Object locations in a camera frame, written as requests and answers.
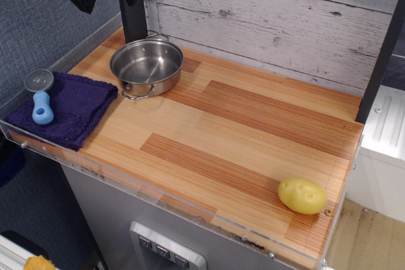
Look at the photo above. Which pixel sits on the stainless steel pot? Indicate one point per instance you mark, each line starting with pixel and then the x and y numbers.
pixel 147 67

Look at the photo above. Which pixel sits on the purple folded cloth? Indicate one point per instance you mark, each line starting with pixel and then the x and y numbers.
pixel 78 104

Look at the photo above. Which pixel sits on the clear acrylic edge guard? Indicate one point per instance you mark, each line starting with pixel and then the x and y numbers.
pixel 223 176

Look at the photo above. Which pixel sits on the silver toy fridge cabinet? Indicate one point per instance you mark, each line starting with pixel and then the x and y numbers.
pixel 132 233

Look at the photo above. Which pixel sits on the yellow object at corner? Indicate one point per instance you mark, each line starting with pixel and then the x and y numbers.
pixel 38 263

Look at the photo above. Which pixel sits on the yellow toy potato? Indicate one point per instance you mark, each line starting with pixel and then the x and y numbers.
pixel 302 195

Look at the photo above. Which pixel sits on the white aluminium side unit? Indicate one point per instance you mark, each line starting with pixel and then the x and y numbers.
pixel 377 180

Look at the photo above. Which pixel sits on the white rail bottom left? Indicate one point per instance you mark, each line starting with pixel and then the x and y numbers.
pixel 13 256

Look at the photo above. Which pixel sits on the dark right shelf post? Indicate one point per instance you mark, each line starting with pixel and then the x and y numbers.
pixel 382 62

